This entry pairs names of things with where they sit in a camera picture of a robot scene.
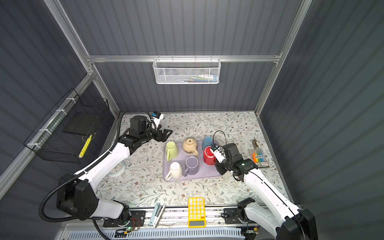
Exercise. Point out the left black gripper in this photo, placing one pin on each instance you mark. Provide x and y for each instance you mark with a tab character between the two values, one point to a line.
163	138

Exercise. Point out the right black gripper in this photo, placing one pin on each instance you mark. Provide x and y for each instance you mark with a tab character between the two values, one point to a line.
221	170

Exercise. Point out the blue floral mug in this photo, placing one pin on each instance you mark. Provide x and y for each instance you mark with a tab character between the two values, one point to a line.
207	142

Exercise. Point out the red mug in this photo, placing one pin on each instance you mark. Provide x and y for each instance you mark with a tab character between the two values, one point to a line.
208	156

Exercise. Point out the white cream mug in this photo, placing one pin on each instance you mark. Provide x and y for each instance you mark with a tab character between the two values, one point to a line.
175	172

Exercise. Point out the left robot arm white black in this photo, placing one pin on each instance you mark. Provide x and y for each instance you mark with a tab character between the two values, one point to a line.
76	194

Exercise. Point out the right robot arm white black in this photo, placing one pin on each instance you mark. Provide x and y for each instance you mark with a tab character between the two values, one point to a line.
283	219

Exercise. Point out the light green mug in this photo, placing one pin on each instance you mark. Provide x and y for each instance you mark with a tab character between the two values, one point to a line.
172	151

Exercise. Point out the purple mug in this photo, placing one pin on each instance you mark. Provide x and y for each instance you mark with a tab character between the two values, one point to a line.
191	166

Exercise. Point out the beige ceramic teapot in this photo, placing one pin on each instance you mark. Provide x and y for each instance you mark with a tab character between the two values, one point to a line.
190	146

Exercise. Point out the lilac plastic tray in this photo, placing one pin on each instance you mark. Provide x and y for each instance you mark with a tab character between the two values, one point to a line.
205	171

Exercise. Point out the floral table mat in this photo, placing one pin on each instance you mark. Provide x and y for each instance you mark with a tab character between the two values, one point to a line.
142	183

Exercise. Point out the box of coloured markers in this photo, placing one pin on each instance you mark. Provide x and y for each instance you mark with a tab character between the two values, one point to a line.
258	157

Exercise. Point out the clear tape roll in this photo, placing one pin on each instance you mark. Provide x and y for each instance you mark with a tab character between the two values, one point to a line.
118	170

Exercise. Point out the pens in white basket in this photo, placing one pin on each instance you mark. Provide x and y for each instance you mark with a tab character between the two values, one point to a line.
200	79

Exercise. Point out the yellow calculator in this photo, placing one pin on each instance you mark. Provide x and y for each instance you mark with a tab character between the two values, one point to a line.
196	212

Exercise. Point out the light green stapler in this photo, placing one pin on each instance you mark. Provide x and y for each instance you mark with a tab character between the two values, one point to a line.
157	213

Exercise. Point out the yellow marker pen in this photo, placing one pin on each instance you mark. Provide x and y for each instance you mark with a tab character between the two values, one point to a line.
85	146

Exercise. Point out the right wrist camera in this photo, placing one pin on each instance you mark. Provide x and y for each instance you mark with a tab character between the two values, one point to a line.
220	157

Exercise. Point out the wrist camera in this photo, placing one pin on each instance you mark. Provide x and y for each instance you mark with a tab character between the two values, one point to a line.
156	118
220	157

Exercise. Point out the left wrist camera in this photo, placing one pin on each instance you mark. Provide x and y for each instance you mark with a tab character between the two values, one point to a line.
156	118

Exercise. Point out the white wire wall basket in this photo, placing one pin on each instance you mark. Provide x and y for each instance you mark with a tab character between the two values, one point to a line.
169	72

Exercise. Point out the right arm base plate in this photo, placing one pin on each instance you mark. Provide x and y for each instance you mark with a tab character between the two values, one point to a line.
235	216

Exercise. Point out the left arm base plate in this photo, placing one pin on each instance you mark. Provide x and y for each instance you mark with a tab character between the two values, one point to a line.
134	219

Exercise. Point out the black wire side basket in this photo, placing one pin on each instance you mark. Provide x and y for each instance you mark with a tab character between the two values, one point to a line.
62	138

